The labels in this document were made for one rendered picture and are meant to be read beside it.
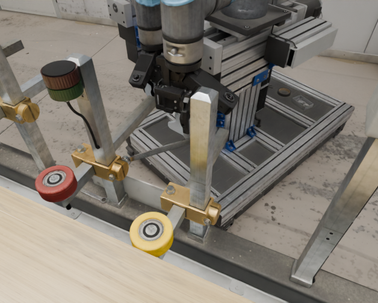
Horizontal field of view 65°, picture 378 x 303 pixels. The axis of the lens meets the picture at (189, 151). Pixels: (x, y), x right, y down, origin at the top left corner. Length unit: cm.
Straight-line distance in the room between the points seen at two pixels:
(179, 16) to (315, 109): 171
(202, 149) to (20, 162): 70
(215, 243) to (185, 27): 51
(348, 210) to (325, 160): 158
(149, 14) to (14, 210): 55
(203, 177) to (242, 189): 93
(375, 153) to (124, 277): 42
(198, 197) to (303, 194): 128
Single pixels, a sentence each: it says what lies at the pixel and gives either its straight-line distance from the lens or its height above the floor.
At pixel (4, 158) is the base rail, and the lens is 114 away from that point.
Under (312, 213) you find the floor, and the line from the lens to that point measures 180.
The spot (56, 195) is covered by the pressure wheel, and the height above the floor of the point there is 90.
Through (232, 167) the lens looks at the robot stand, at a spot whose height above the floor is 21.
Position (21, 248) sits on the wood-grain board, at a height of 90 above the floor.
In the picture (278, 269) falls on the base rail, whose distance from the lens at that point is 79.
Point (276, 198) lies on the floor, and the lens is 180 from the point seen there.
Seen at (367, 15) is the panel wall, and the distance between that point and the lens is 325.
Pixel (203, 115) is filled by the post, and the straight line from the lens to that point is 48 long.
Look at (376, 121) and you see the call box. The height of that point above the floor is 118.
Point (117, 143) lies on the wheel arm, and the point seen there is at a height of 85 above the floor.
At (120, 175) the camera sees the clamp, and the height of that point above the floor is 85.
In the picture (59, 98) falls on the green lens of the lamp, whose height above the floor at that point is 110.
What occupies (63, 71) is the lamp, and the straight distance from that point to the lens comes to 56.
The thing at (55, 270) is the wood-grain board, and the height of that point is 90.
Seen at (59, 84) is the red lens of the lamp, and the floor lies 113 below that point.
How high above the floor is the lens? 140
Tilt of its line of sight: 45 degrees down
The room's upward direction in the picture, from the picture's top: straight up
